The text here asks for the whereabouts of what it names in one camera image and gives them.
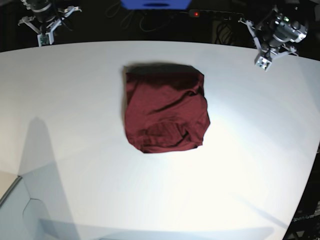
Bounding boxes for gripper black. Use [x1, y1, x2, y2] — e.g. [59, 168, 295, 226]
[238, 6, 308, 60]
[18, 0, 82, 35]

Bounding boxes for dark red t-shirt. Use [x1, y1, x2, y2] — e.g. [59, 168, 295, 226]
[124, 63, 211, 154]

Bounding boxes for black power strip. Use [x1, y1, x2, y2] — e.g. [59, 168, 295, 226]
[188, 9, 244, 21]

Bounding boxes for blue box at top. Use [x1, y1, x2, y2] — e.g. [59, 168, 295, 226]
[120, 0, 191, 10]

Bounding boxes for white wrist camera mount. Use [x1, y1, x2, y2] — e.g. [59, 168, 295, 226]
[254, 54, 272, 72]
[37, 32, 54, 47]

